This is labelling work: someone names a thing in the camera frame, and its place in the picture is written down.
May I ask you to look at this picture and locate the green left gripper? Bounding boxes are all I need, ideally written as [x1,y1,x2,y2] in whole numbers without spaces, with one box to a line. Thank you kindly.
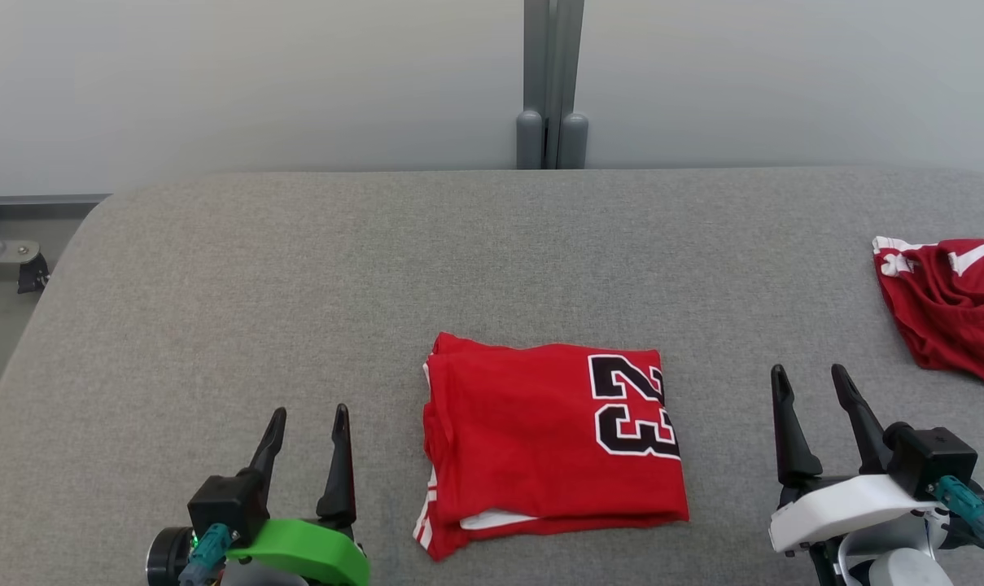
[227,404,370,586]

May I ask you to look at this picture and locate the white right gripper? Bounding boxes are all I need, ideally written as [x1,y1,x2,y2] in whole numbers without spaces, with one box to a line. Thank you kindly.
[768,364,948,556]

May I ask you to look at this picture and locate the red shorts with white stripe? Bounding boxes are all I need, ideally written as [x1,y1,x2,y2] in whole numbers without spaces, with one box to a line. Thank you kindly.
[872,236,984,387]

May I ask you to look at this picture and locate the red jersey number 23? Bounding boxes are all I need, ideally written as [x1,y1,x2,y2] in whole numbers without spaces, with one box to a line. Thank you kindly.
[414,332,690,562]

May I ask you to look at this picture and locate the teal left camera connector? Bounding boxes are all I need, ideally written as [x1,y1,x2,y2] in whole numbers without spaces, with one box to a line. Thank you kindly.
[178,523,232,586]

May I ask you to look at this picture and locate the teal camera connector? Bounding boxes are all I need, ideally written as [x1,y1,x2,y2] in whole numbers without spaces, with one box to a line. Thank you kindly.
[178,523,232,586]
[934,476,984,544]

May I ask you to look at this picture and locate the teal right camera connector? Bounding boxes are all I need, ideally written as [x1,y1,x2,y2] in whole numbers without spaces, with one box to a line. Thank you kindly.
[934,476,984,544]

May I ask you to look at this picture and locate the grey metal side frame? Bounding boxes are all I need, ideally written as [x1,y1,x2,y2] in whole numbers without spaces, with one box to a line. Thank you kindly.
[0,194,112,295]

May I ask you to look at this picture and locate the grey metal double post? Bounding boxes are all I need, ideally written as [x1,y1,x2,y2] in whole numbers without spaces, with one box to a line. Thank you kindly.
[516,0,588,170]

